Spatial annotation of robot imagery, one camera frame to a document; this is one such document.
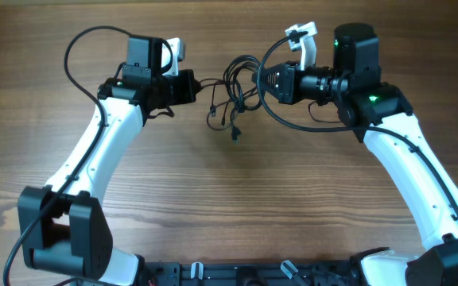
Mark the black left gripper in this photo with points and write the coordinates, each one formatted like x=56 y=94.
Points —
x=188 y=86

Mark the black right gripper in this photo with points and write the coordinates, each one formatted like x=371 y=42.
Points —
x=287 y=83

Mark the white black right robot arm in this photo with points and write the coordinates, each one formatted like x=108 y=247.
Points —
x=381 y=118

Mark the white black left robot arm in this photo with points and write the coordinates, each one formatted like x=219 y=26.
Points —
x=63 y=227

